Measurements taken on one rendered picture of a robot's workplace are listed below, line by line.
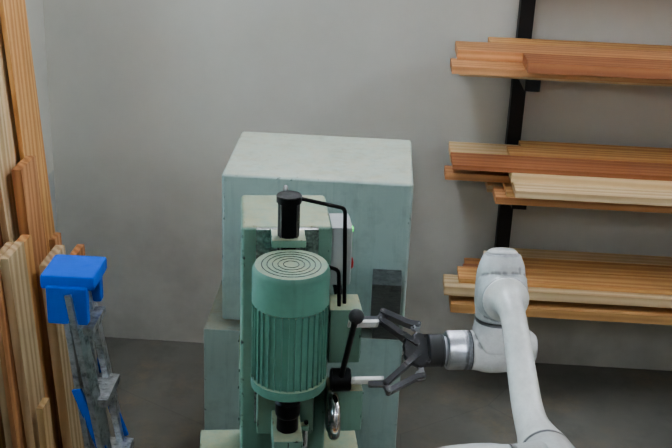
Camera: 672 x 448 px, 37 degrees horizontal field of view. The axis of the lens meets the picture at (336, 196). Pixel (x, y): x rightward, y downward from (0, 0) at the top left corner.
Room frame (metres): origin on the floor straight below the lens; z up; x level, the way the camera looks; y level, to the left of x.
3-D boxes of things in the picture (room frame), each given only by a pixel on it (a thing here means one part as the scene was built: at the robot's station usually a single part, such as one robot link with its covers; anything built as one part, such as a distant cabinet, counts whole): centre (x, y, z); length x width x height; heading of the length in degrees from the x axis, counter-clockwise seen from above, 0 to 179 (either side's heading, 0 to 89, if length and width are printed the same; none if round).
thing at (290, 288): (2.07, 0.09, 1.35); 0.18 x 0.18 x 0.31
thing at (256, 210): (2.36, 0.13, 1.16); 0.22 x 0.22 x 0.72; 6
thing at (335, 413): (2.21, -0.02, 1.02); 0.12 x 0.03 x 0.12; 6
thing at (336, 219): (2.40, -0.01, 1.40); 0.10 x 0.06 x 0.16; 6
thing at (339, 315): (2.30, -0.03, 1.23); 0.09 x 0.08 x 0.15; 6
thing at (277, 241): (2.21, 0.11, 1.54); 0.08 x 0.08 x 0.17; 6
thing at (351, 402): (2.27, -0.04, 1.02); 0.09 x 0.07 x 0.12; 96
